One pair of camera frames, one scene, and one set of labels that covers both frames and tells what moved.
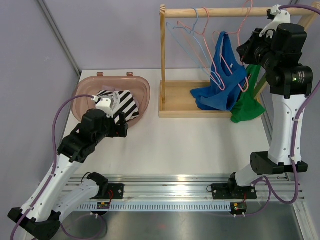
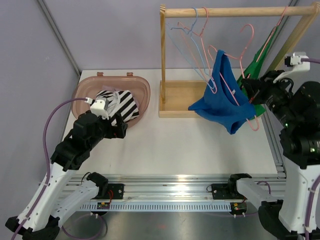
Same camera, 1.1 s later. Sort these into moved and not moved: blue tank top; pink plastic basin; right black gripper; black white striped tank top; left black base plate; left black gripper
Moved: blue tank top; right black gripper
Not moved: black white striped tank top; left black base plate; left black gripper; pink plastic basin
